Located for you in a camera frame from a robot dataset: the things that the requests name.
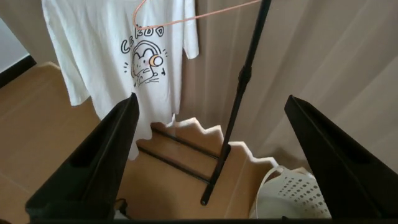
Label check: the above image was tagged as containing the beige curtain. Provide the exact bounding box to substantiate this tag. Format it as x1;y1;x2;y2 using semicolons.
0;0;398;174

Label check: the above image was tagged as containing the white laundry basket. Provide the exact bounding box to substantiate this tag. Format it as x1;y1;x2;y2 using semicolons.
248;166;332;220

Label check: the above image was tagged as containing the black clothes rack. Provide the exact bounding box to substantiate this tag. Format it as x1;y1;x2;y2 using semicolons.
136;0;273;207

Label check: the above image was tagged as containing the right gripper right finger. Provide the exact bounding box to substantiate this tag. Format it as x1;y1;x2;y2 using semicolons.
284;95;398;218

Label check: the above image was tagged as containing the white printed t-shirt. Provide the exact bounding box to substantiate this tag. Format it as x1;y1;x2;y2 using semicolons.
41;0;200;161

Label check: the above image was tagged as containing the pink clothes hanger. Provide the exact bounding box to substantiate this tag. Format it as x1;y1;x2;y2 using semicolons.
132;0;262;31

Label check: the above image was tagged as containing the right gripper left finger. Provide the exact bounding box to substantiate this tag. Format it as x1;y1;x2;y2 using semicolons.
24;91;140;221

